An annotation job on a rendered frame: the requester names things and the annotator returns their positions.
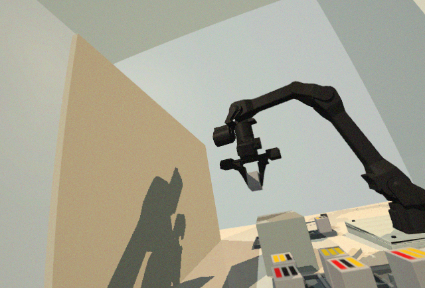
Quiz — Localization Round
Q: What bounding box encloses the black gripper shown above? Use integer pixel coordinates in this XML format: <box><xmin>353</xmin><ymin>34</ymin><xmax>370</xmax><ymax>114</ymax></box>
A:
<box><xmin>220</xmin><ymin>136</ymin><xmax>282</xmax><ymax>186</ymax></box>

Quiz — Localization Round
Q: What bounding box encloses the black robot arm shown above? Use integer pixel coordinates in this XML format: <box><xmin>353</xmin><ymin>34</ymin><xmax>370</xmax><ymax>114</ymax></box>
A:
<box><xmin>212</xmin><ymin>82</ymin><xmax>425</xmax><ymax>234</ymax></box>

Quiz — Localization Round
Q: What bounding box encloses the beige flat wall panel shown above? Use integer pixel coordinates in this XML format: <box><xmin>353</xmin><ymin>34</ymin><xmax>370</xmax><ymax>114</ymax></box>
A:
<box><xmin>44</xmin><ymin>34</ymin><xmax>221</xmax><ymax>288</ymax></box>

